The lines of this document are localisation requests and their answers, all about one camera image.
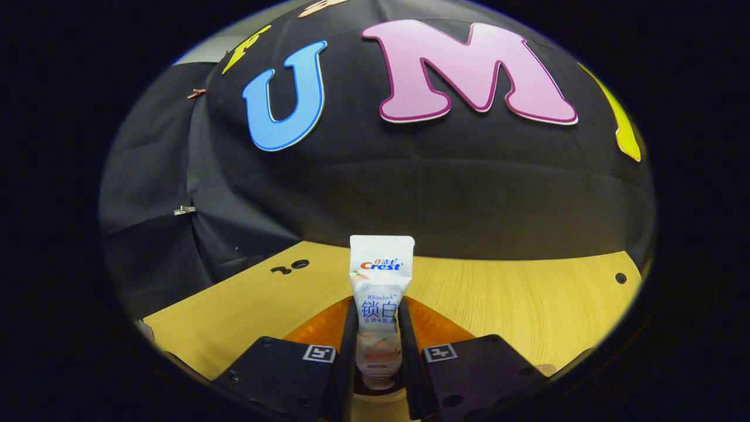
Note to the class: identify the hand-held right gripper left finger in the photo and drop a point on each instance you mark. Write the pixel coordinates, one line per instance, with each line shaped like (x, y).
(350, 351)

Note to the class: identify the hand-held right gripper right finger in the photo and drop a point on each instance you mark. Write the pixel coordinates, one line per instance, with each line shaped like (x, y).
(407, 351)

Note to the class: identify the white toothpaste tube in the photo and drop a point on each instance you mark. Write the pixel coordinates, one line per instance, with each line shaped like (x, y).
(381, 281)

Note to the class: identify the wooden desktop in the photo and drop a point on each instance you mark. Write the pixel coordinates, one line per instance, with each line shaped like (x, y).
(498, 305)

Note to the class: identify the black backdrop cloth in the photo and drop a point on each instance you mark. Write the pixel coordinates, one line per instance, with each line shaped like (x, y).
(410, 176)

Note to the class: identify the silver cloth clip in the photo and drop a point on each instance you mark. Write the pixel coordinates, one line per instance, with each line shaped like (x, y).
(185, 210)

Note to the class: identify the copper cloth clip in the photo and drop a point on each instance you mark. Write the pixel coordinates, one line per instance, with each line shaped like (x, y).
(196, 93)

